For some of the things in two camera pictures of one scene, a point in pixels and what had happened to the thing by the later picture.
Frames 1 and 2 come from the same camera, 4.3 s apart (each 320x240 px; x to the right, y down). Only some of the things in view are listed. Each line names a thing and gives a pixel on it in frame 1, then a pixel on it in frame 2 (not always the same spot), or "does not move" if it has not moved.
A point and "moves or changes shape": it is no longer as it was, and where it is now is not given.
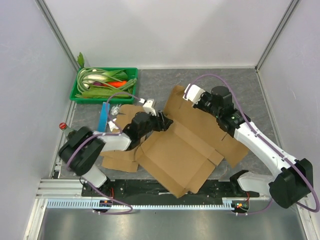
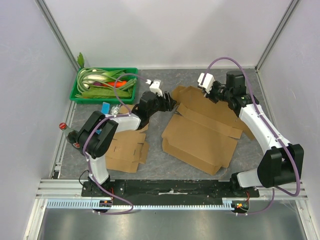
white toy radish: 86,83 does not move
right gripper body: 202,100 → 213,92
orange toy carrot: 117,84 does not move
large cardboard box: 182,157 moves or changes shape
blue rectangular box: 104,117 does not move
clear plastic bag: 115,110 does not move
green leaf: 81,61 does not move
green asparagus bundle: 128,84 does not move
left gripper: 166,122 → 168,104
